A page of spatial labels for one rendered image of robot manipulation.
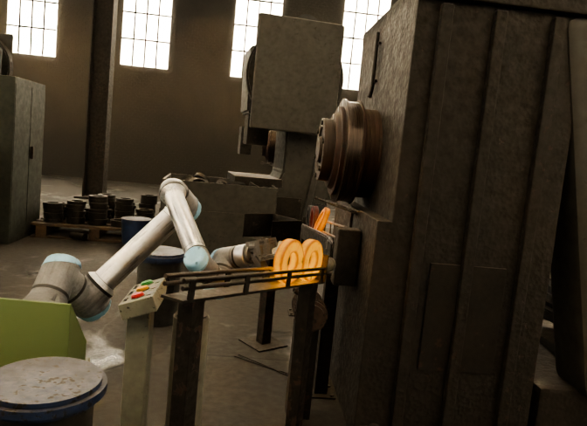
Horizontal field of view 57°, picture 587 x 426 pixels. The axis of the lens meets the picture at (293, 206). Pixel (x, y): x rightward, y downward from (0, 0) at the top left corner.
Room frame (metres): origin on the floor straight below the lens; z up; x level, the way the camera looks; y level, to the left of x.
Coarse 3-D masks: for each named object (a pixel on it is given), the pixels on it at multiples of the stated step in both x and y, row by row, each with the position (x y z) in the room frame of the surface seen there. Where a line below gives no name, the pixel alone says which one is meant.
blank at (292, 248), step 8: (288, 240) 1.80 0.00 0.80; (296, 240) 1.82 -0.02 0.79; (280, 248) 1.77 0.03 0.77; (288, 248) 1.77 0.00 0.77; (296, 248) 1.82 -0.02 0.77; (280, 256) 1.75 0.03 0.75; (288, 256) 1.78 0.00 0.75; (296, 256) 1.83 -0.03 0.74; (280, 264) 1.74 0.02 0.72; (296, 264) 1.83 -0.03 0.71; (296, 272) 1.83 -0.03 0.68; (280, 280) 1.77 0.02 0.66
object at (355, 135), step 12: (348, 108) 2.30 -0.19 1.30; (360, 108) 2.33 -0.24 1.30; (348, 120) 2.27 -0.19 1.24; (360, 120) 2.27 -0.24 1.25; (348, 132) 2.24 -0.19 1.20; (360, 132) 2.24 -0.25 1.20; (348, 144) 2.22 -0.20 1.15; (360, 144) 2.23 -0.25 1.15; (348, 156) 2.21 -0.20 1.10; (360, 156) 2.23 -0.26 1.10; (348, 168) 2.24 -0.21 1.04; (348, 180) 2.26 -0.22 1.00; (336, 192) 2.36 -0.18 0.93; (348, 192) 2.31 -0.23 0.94
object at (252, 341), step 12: (252, 216) 3.02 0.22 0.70; (264, 216) 3.07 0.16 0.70; (276, 216) 3.08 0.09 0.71; (252, 228) 3.02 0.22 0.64; (264, 228) 3.08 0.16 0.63; (276, 228) 2.80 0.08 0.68; (288, 228) 2.86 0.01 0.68; (300, 228) 2.91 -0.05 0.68; (264, 300) 2.90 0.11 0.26; (264, 312) 2.89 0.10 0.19; (264, 324) 2.89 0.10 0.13; (252, 336) 3.00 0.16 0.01; (264, 336) 2.89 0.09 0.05; (252, 348) 2.83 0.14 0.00; (264, 348) 2.83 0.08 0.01; (276, 348) 2.87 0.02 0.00
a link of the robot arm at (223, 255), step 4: (220, 248) 2.15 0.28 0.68; (224, 248) 2.12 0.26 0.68; (228, 248) 2.11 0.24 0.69; (232, 248) 2.09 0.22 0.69; (212, 252) 2.13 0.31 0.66; (216, 252) 2.12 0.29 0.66; (220, 252) 2.11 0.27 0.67; (224, 252) 2.09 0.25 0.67; (228, 252) 2.08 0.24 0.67; (232, 252) 2.07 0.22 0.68; (212, 256) 2.12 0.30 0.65; (216, 256) 2.11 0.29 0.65; (220, 256) 2.09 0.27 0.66; (224, 256) 2.09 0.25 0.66; (228, 256) 2.08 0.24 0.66; (232, 256) 2.07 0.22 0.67; (216, 260) 2.09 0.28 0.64; (220, 260) 2.08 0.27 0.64; (224, 260) 2.08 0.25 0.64; (228, 260) 2.08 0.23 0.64; (232, 260) 2.07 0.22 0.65; (224, 264) 2.07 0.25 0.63; (228, 264) 2.07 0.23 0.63; (232, 264) 2.07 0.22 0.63; (232, 268) 2.08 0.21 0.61
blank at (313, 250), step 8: (312, 240) 1.93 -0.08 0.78; (304, 248) 1.89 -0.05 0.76; (312, 248) 1.92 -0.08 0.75; (320, 248) 1.97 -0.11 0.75; (304, 256) 1.88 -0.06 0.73; (312, 256) 1.98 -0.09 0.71; (320, 256) 1.98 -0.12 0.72; (304, 264) 1.88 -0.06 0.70; (312, 264) 1.97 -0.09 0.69; (320, 264) 1.99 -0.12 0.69; (304, 272) 1.88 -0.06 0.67; (312, 272) 1.94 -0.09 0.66
